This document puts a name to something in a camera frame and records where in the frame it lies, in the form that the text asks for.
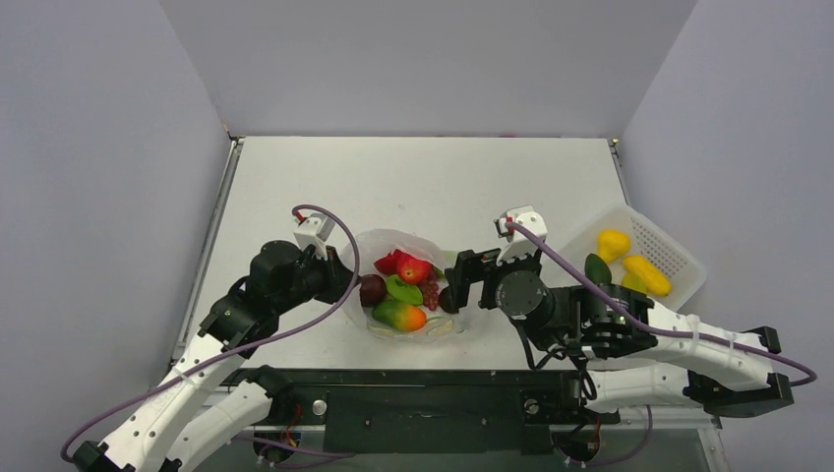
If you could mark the green fake leaf fruit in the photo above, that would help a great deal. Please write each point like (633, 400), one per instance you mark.
(399, 290)

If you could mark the yellow fake pepper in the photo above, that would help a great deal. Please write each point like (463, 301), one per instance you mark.
(612, 245)

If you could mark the clear plastic bag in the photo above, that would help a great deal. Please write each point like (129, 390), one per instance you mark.
(373, 245)

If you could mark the yellow green star fruit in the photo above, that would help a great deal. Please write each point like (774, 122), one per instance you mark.
(633, 282)

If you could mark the white plastic basket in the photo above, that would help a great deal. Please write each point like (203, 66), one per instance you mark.
(685, 272)

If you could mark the aluminium frame rail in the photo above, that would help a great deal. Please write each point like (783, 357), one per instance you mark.
(668, 423)

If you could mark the red fake fruit behind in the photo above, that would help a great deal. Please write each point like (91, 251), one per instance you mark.
(388, 264)

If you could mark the dark red fake plum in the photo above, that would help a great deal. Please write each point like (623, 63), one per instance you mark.
(372, 290)

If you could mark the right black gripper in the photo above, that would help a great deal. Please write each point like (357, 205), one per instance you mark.
(469, 277)

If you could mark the dark green avocado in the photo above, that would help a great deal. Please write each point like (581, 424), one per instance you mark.
(597, 270)

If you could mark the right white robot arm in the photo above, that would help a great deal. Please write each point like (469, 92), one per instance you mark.
(639, 354)

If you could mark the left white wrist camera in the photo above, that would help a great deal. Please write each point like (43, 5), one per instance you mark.
(312, 232)

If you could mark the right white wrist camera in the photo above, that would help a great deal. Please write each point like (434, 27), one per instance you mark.
(514, 225)

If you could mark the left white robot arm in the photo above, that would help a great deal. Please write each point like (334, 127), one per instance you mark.
(140, 434)

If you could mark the dark red fake grapes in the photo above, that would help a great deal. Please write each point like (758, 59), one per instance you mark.
(430, 290)

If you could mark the dark purple round fruit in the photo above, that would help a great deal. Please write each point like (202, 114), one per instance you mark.
(446, 302)

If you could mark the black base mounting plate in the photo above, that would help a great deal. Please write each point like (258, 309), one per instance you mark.
(425, 411)

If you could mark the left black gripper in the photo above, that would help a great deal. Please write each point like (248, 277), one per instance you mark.
(340, 279)

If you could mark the orange green fake mango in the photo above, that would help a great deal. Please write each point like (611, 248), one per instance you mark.
(399, 315)

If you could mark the yellow fake mango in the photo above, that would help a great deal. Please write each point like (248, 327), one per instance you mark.
(654, 279)

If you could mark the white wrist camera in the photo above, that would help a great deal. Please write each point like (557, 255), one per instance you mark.
(514, 225)
(312, 232)

